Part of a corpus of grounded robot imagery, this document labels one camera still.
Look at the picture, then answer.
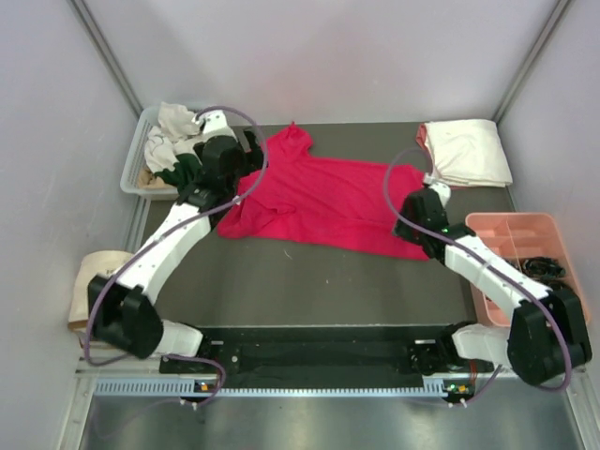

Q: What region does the pink divided plastic tray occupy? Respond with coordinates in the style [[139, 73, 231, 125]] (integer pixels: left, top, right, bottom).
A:
[[465, 213, 592, 323]]

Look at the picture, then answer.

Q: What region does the dark green shirt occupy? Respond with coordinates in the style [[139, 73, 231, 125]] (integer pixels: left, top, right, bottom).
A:
[[154, 154, 203, 192]]

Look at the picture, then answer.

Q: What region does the wrist white camera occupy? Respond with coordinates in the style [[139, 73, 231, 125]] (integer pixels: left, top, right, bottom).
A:
[[193, 110, 236, 141], [423, 173, 452, 207]]

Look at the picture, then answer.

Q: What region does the tan shirt in basket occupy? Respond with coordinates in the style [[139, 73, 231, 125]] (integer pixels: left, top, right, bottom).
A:
[[136, 168, 176, 191]]

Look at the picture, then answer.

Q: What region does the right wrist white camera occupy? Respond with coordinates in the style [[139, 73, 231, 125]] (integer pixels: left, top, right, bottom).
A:
[[423, 173, 452, 207]]

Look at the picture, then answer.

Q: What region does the grey slotted cable duct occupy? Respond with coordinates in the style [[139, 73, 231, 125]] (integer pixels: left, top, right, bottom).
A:
[[95, 377, 451, 398]]

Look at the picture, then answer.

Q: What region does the dark rolled item back-right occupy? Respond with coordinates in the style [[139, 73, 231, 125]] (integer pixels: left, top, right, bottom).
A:
[[519, 256, 566, 280]]

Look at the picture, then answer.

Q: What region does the red t-shirt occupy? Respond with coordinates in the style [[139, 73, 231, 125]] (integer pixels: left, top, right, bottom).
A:
[[217, 124, 427, 261]]

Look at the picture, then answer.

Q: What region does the folded cream t-shirt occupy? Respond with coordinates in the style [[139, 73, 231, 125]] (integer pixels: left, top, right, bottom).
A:
[[425, 119, 513, 188]]

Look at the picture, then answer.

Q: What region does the white plastic laundry basket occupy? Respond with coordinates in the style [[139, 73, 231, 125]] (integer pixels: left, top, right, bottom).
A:
[[120, 105, 207, 201]]

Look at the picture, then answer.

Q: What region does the cream fabric bear bag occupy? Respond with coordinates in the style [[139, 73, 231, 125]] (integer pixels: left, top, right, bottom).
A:
[[67, 250, 133, 349]]

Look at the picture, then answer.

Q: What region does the dark rolled item front-right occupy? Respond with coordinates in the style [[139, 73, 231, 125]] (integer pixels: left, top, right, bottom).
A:
[[542, 279, 575, 292]]

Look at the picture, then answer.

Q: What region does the folded pink t-shirt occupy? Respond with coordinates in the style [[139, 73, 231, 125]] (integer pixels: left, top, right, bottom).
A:
[[415, 123, 433, 161]]

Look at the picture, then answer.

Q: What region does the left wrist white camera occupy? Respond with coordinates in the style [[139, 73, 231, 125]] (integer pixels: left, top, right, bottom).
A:
[[193, 110, 236, 141]]

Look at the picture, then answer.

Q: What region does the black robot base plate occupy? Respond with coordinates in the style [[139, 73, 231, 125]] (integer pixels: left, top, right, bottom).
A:
[[159, 324, 472, 389]]

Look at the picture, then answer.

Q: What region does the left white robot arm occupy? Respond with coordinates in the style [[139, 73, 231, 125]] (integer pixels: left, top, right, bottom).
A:
[[86, 128, 267, 372]]

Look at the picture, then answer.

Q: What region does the cream crumpled shirt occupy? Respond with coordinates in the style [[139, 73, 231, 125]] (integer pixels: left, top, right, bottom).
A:
[[157, 102, 201, 143]]

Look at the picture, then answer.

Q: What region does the white printed crumpled shirt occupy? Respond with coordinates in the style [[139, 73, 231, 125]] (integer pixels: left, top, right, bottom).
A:
[[143, 127, 201, 173]]

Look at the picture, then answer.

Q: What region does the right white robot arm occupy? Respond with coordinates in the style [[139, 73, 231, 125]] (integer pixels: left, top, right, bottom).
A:
[[392, 183, 593, 391]]

